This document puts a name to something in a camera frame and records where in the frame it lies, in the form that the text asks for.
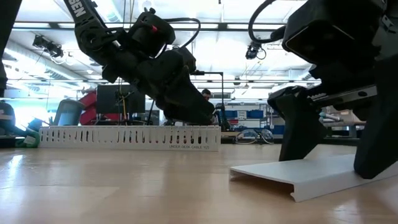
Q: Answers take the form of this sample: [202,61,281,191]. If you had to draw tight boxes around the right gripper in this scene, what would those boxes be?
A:
[267,18,398,180]

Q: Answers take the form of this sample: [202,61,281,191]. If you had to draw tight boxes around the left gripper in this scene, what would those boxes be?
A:
[136,49,216,126]

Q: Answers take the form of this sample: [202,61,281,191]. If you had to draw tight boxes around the white duct cover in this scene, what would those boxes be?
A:
[229,153,398,203]

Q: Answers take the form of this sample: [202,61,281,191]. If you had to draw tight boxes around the white slotted cable duct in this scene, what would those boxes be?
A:
[39,125,222,152]

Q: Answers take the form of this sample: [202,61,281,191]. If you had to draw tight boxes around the wooden workbench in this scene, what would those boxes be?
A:
[320,119,367,139]

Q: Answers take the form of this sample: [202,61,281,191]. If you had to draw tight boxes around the small black robot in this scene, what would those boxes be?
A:
[213,103,231,131]

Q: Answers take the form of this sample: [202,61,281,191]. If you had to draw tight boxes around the black safety glasses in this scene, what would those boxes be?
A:
[234,128,275,146]

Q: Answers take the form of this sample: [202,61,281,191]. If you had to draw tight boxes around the black computer monitor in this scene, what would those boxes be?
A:
[96,83,146,114]

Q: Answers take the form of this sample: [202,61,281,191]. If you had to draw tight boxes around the grey office chair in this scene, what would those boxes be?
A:
[53,98,87,126]

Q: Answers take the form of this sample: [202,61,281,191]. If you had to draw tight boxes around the green bag with white label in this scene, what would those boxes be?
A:
[14,129,41,149]

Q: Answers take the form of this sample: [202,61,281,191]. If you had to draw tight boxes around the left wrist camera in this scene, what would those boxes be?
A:
[178,46,198,75]

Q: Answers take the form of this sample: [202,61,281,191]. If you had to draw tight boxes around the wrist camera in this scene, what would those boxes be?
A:
[178,46,198,75]
[281,0,388,68]

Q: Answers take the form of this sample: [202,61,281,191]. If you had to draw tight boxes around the black hanging camera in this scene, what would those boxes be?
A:
[244,42,267,61]

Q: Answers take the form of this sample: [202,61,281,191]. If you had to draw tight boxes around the black left camera cable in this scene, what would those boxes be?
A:
[164,17,201,49]

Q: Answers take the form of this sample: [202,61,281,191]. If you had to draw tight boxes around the black camera cable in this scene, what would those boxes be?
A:
[248,0,287,44]
[164,17,201,49]

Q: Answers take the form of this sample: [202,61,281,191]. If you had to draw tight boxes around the black right camera cable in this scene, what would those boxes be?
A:
[248,0,287,44]

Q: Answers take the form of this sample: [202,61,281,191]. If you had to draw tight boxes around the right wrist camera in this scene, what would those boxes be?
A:
[281,0,388,68]

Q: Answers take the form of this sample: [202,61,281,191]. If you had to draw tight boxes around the black camera with cables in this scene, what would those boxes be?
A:
[32,33,63,58]

